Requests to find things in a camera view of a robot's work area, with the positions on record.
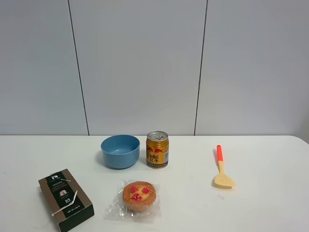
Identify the gold Red Bull can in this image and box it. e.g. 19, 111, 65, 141
146, 131, 169, 169

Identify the orange handled yellow spatula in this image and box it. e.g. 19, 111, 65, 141
212, 145, 236, 189

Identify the dark espresso capsule box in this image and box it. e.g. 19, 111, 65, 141
39, 169, 95, 232

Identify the wrapped fruit tart pastry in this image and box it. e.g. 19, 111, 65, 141
105, 180, 161, 223

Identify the blue plastic bowl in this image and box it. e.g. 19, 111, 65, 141
101, 134, 140, 169

